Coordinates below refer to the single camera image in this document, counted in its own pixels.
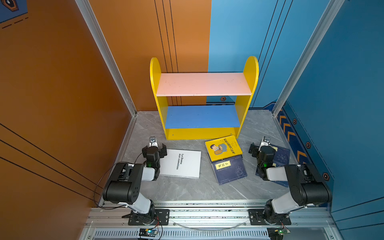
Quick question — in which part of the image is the white La Dame book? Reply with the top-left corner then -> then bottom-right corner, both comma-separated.
160,149 -> 202,179

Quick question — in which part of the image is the left aluminium corner post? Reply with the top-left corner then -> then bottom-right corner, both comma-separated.
75,0 -> 137,117

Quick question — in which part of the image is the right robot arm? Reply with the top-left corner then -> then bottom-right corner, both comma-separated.
249,142 -> 332,224

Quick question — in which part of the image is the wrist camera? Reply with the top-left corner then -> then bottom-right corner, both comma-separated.
260,136 -> 271,148
149,137 -> 158,147

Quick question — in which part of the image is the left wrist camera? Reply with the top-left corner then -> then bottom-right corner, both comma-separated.
149,137 -> 158,147

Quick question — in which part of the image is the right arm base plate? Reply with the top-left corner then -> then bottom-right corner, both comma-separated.
248,209 -> 292,226

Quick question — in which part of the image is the navy book yellow label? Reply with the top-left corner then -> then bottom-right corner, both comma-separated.
212,155 -> 248,186

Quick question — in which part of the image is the yellow pink blue bookshelf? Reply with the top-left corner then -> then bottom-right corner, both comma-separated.
150,56 -> 259,141

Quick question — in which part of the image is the left green circuit board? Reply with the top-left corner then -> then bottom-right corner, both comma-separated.
139,229 -> 160,240

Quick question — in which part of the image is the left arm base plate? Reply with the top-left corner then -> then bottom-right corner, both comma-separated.
128,209 -> 170,226

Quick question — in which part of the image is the aluminium corner post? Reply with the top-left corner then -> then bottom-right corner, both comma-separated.
75,0 -> 137,117
272,0 -> 345,117

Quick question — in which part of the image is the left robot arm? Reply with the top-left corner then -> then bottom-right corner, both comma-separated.
103,142 -> 167,219

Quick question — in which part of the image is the right aluminium corner post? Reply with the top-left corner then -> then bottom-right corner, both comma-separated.
272,0 -> 345,117

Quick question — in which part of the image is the yellow cartoon cover book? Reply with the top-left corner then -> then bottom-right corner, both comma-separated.
205,136 -> 243,162

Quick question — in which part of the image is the navy book right front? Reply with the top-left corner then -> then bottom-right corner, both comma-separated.
256,145 -> 290,181

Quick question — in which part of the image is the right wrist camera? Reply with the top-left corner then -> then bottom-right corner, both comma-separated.
260,136 -> 271,148

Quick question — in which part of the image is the aluminium frame rail front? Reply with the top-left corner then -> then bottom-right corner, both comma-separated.
80,200 -> 343,240

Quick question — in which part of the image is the right green circuit board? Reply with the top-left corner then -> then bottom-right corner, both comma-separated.
267,228 -> 290,240

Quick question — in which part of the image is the green circuit board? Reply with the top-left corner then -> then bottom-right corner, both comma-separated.
139,229 -> 160,240
267,228 -> 290,240

